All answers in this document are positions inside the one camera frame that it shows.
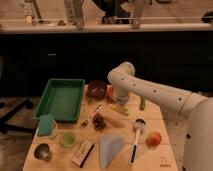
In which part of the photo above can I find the green plastic cup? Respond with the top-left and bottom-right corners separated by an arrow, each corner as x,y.
60,132 -> 75,148

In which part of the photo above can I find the small metal spoon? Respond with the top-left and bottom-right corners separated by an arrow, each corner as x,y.
81,105 -> 102,127

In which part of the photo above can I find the dark red bowl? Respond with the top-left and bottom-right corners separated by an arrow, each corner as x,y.
87,80 -> 107,100

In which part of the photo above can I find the green plastic tray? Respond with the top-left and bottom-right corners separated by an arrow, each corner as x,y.
34,79 -> 85,123

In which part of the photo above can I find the metal cup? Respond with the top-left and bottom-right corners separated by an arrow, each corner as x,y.
34,143 -> 52,162

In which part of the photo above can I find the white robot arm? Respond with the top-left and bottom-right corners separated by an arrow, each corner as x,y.
107,62 -> 213,171

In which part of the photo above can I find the green cucumber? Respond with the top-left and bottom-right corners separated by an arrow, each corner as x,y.
140,97 -> 146,111

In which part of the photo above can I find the teal sponge block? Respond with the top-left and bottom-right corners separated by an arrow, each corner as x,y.
37,115 -> 54,137

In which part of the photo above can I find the dark pine cone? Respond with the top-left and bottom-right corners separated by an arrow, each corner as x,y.
93,114 -> 106,131

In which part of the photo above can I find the black chair base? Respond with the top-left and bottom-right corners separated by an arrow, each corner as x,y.
0,99 -> 34,134

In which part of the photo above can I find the yellow banana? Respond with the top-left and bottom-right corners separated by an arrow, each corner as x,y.
109,104 -> 129,116

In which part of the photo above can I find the orange fruit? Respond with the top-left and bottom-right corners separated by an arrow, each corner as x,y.
147,132 -> 162,146

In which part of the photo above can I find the orange carrot piece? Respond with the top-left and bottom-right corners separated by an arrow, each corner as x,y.
107,85 -> 115,101

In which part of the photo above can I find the light blue folded cloth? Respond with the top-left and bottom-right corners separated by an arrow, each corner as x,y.
99,134 -> 124,168

